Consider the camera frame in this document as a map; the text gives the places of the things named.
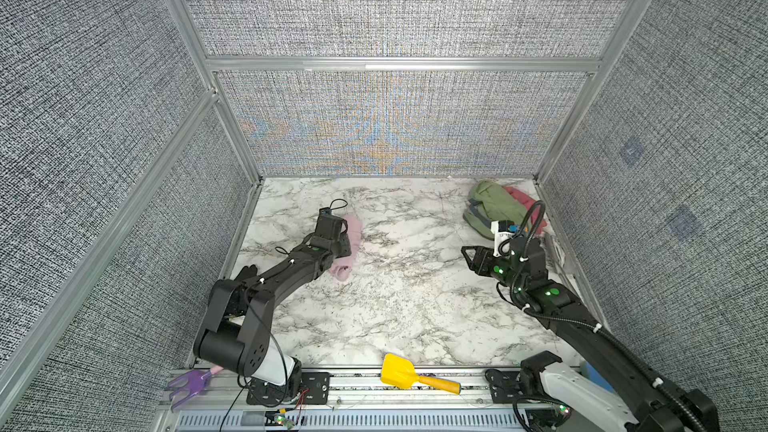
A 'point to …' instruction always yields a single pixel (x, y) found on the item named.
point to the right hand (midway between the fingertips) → (467, 247)
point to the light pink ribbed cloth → (341, 267)
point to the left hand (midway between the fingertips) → (342, 242)
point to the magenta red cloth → (528, 202)
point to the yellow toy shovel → (401, 373)
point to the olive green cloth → (489, 202)
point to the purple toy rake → (192, 382)
